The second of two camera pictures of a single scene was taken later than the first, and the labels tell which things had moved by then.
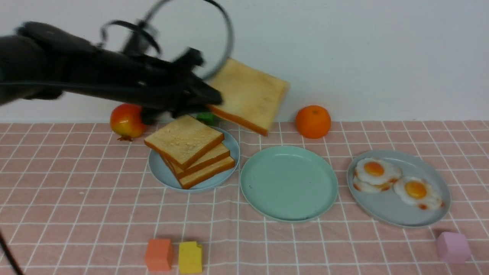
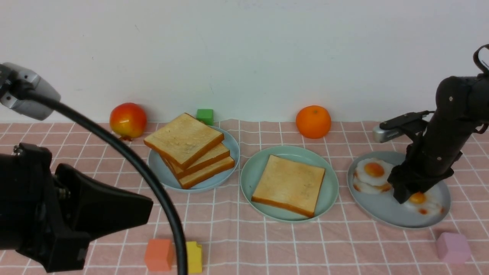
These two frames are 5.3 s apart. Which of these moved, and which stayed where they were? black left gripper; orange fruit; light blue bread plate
Moved: black left gripper
Stayed: light blue bread plate; orange fruit
